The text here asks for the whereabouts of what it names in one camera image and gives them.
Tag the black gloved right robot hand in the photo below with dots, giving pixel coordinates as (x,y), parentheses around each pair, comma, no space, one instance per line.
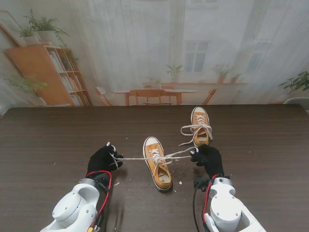
(210,159)

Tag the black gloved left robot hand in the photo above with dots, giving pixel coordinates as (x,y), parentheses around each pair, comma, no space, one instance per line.
(101,159)

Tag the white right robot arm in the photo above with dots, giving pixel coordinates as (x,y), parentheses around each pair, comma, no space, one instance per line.
(224,205)

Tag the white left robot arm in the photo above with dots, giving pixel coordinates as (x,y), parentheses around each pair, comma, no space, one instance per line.
(74,207)

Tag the printed room scene backdrop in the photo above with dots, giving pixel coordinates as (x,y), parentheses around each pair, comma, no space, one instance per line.
(132,48)

